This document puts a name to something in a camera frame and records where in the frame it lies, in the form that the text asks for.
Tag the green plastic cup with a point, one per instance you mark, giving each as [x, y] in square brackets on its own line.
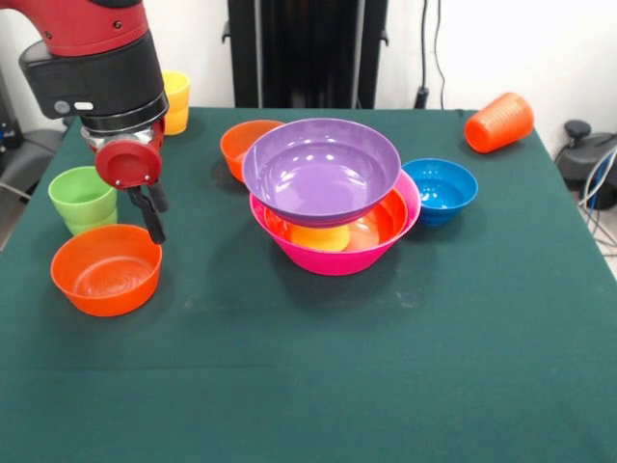
[79, 202]

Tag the large orange plastic bowl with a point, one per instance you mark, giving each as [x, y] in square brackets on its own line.
[390, 217]

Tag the large pink plastic bowl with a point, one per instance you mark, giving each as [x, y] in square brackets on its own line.
[332, 263]

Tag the yellow plastic cup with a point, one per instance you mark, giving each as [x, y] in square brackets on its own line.
[320, 238]
[177, 106]

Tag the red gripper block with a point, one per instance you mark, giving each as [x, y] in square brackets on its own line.
[127, 166]

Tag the orange plastic cup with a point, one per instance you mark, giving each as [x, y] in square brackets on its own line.
[501, 123]

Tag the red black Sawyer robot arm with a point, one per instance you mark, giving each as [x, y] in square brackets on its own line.
[96, 72]

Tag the dark green table cloth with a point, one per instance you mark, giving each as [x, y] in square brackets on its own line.
[289, 386]

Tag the blue plastic bowl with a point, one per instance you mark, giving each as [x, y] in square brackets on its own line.
[443, 193]

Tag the black chair base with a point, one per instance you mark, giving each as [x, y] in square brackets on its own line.
[34, 154]
[583, 154]

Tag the small orange plastic bowl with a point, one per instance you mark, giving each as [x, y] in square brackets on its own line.
[233, 149]
[106, 289]

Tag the purple plastic bowl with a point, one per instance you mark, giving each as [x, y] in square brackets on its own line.
[323, 183]

